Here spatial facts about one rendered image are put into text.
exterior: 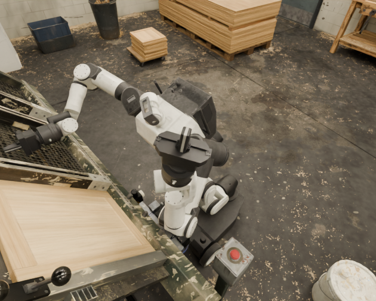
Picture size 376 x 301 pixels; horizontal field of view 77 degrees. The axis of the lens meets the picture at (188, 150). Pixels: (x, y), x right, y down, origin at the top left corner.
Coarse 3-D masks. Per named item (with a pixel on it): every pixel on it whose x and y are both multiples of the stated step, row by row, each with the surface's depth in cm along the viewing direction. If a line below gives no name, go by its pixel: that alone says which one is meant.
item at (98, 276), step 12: (156, 252) 99; (108, 264) 76; (120, 264) 79; (132, 264) 83; (144, 264) 87; (156, 264) 95; (72, 276) 63; (84, 276) 66; (96, 276) 68; (108, 276) 71; (120, 276) 77; (60, 288) 58; (72, 288) 60; (96, 288) 70; (36, 300) 52; (48, 300) 56; (60, 300) 59
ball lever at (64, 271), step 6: (54, 270) 49; (60, 270) 48; (66, 270) 49; (54, 276) 48; (60, 276) 48; (66, 276) 48; (36, 282) 53; (42, 282) 51; (48, 282) 50; (54, 282) 47; (60, 282) 48; (66, 282) 48; (24, 288) 51; (30, 288) 52; (36, 288) 53
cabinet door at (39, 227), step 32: (0, 192) 77; (32, 192) 87; (64, 192) 99; (96, 192) 116; (0, 224) 66; (32, 224) 74; (64, 224) 83; (96, 224) 94; (128, 224) 109; (32, 256) 64; (64, 256) 71; (96, 256) 78; (128, 256) 89
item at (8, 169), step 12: (0, 168) 80; (12, 168) 83; (24, 168) 87; (36, 168) 94; (48, 168) 97; (60, 168) 103; (12, 180) 85; (24, 180) 89; (36, 180) 92; (48, 180) 96; (60, 180) 100; (72, 180) 105; (84, 180) 110; (96, 180) 115; (108, 180) 124
